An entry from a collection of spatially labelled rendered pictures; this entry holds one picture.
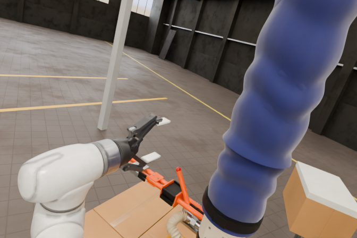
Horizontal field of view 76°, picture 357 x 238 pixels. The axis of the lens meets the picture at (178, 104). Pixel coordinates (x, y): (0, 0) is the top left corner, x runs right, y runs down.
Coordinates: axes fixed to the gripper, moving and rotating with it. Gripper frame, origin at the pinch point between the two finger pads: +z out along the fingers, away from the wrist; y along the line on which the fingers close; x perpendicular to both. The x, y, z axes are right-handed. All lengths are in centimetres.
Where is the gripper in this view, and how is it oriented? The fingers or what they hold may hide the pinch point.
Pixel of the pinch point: (160, 138)
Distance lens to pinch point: 78.9
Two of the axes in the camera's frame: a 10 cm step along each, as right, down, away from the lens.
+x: 7.7, 3.8, -5.1
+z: 5.8, -0.9, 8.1
